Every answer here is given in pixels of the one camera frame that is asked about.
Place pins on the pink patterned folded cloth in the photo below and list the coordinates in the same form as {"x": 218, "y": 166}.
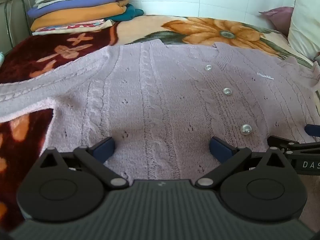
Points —
{"x": 72, "y": 26}

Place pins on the teal cloth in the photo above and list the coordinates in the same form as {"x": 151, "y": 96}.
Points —
{"x": 130, "y": 13}

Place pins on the floral plush blanket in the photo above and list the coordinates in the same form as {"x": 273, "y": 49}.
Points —
{"x": 50, "y": 52}

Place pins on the lilac knit cardigan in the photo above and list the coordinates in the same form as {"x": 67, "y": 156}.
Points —
{"x": 160, "y": 97}

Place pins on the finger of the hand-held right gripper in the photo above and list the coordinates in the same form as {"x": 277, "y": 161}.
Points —
{"x": 295, "y": 147}
{"x": 313, "y": 130}

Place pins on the white pillow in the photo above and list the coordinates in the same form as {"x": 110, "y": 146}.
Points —
{"x": 305, "y": 22}

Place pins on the orange folded cloth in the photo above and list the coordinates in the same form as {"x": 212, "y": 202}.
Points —
{"x": 82, "y": 13}

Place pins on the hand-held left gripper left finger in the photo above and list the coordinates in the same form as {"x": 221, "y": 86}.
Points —
{"x": 104, "y": 149}

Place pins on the pink pillow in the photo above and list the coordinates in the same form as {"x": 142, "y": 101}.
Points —
{"x": 278, "y": 16}

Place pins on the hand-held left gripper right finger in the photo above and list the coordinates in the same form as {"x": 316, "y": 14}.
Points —
{"x": 221, "y": 150}

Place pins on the purple folded cloth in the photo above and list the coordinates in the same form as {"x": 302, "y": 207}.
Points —
{"x": 75, "y": 3}

